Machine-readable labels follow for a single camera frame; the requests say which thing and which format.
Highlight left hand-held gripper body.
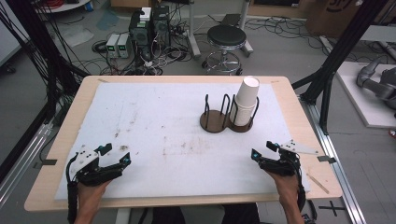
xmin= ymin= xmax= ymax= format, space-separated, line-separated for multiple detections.
xmin=72 ymin=145 xmax=130 ymax=188

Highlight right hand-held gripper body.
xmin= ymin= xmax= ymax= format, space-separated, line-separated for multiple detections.
xmin=259 ymin=139 xmax=320 ymax=177

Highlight stack of white paper cups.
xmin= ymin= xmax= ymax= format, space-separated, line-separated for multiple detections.
xmin=230 ymin=76 xmax=262 ymax=127

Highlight black wire cup holder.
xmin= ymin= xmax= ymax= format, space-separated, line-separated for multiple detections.
xmin=199 ymin=93 xmax=261 ymax=134

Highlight person's right hand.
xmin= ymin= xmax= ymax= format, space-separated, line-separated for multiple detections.
xmin=268 ymin=171 xmax=301 ymax=203

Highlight person's left hand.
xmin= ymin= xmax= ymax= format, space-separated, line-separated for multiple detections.
xmin=77 ymin=179 xmax=112 ymax=207

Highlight black tape piece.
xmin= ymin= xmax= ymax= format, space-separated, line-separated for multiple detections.
xmin=33 ymin=159 xmax=58 ymax=170
xmin=317 ymin=155 xmax=337 ymax=164

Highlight thin wooden stick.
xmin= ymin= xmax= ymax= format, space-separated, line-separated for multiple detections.
xmin=305 ymin=173 xmax=330 ymax=195

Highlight white table leg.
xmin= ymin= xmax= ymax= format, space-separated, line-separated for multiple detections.
xmin=114 ymin=207 xmax=133 ymax=224

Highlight person's legs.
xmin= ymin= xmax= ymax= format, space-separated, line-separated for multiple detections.
xmin=151 ymin=203 xmax=260 ymax=224

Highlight black tape cross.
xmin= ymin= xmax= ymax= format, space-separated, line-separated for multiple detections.
xmin=318 ymin=200 xmax=347 ymax=217

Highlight white foam mat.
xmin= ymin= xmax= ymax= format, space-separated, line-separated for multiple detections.
xmin=54 ymin=81 xmax=312 ymax=201

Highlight white platform board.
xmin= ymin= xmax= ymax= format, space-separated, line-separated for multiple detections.
xmin=335 ymin=61 xmax=396 ymax=130

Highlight grey power supply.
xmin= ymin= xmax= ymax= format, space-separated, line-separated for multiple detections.
xmin=106 ymin=33 xmax=120 ymax=59
xmin=117 ymin=33 xmax=132 ymax=60

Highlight black round stool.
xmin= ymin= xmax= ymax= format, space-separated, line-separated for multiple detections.
xmin=201 ymin=23 xmax=248 ymax=77

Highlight black computer tower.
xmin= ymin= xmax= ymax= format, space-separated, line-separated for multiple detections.
xmin=151 ymin=5 xmax=172 ymax=48
xmin=128 ymin=10 xmax=153 ymax=49

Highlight grey stand leg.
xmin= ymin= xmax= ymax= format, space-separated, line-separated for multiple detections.
xmin=238 ymin=0 xmax=254 ymax=58
xmin=186 ymin=0 xmax=203 ymax=60

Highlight cardboard box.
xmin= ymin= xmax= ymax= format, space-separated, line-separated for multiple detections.
xmin=305 ymin=0 xmax=396 ymax=39

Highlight small white box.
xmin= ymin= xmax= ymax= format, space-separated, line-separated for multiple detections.
xmin=139 ymin=7 xmax=153 ymax=22

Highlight right hand-held gripper black cable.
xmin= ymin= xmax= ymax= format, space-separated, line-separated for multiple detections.
xmin=294 ymin=172 xmax=318 ymax=222

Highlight hand-held gripper black cable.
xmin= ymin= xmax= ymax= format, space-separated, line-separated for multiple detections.
xmin=294 ymin=172 xmax=318 ymax=222
xmin=65 ymin=152 xmax=79 ymax=224

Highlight left hand-held gripper black cable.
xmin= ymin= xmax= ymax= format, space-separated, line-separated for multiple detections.
xmin=65 ymin=152 xmax=79 ymax=224

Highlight aluminium rail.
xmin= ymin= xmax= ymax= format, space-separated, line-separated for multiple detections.
xmin=299 ymin=95 xmax=368 ymax=224
xmin=0 ymin=121 xmax=54 ymax=208

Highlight tangle of floor cables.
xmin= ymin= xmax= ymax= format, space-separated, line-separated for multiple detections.
xmin=91 ymin=38 xmax=191 ymax=77

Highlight black frame post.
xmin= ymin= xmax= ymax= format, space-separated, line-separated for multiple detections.
xmin=5 ymin=0 xmax=90 ymax=125
xmin=291 ymin=0 xmax=386 ymax=135

